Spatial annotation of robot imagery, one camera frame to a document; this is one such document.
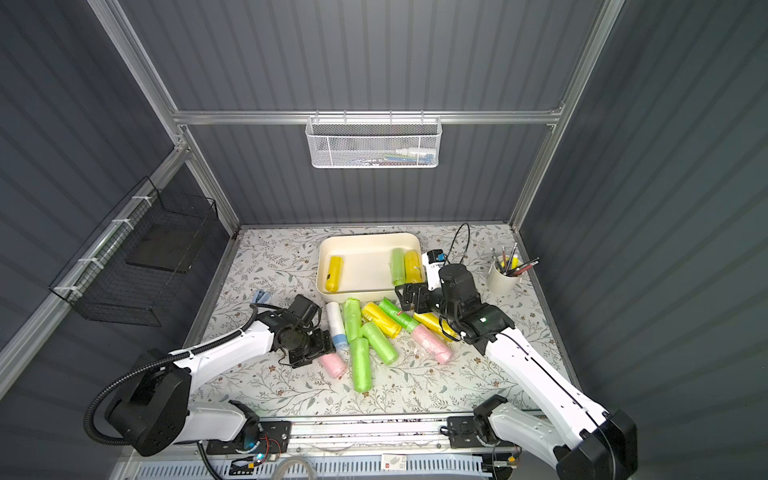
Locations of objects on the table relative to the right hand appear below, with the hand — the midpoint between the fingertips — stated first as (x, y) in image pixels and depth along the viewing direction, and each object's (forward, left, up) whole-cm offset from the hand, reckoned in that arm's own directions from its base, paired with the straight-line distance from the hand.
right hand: (415, 286), depth 75 cm
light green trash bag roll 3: (-6, +10, -20) cm, 23 cm away
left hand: (-11, +24, -20) cm, 33 cm away
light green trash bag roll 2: (-13, +15, -20) cm, 28 cm away
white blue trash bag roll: (-2, +23, -19) cm, 30 cm away
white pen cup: (+12, -28, -11) cm, 33 cm away
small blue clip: (+9, +50, -20) cm, 55 cm away
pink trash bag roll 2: (-8, -7, -21) cm, 23 cm away
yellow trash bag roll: (+17, +26, -20) cm, 37 cm away
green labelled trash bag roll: (+2, +4, -19) cm, 20 cm away
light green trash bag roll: (+1, +18, -20) cm, 27 cm away
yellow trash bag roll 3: (+2, +11, -19) cm, 22 cm away
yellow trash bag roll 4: (-1, -7, -19) cm, 21 cm away
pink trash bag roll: (-13, +23, -20) cm, 33 cm away
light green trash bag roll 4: (+21, +4, -20) cm, 29 cm away
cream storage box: (+22, +15, -21) cm, 34 cm away
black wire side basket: (+2, +69, +6) cm, 70 cm away
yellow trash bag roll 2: (+20, -1, -18) cm, 27 cm away
